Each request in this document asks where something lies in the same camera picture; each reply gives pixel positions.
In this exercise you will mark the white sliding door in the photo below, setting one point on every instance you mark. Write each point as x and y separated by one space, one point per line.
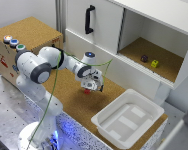
104 25

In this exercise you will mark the white cabinet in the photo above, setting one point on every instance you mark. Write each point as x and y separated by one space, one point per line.
150 40

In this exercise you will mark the green button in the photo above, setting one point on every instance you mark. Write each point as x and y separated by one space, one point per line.
20 47

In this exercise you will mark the red button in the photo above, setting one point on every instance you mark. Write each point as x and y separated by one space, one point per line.
7 38

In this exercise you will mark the wooden drawer box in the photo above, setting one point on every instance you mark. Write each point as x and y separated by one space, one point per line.
27 36

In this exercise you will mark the yellow block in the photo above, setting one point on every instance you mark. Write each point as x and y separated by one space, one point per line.
155 63

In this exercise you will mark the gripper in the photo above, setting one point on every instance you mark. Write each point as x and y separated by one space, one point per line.
92 79

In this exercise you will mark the blue button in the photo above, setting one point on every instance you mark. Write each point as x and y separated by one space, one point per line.
14 42

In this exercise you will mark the white plastic box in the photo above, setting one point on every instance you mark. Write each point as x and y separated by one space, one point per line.
129 118

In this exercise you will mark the purple block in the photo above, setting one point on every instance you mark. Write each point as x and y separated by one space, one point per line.
144 58

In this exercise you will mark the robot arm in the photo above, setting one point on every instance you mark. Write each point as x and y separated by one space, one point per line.
34 68

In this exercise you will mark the pink block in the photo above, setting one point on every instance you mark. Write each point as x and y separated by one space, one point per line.
88 90

